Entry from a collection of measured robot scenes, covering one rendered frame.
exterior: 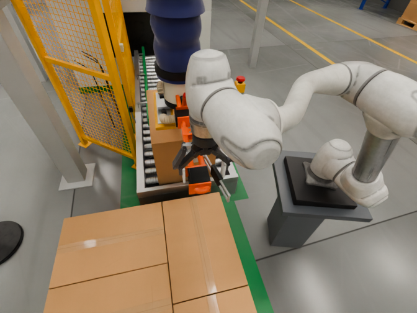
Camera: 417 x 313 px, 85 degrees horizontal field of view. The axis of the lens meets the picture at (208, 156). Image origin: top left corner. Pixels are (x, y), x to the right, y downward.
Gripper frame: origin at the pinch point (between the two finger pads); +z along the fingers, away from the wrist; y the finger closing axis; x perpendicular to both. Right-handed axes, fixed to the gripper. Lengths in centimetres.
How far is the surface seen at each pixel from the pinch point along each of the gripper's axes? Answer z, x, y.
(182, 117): -2.6, -30.3, 3.4
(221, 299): 71, 24, -7
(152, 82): 73, -200, 21
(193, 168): -2.1, -1.9, 3.3
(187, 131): -1.1, -22.6, 2.6
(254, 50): 95, -330, -153
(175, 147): 35, -51, 6
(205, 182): -2.1, 4.5, 0.2
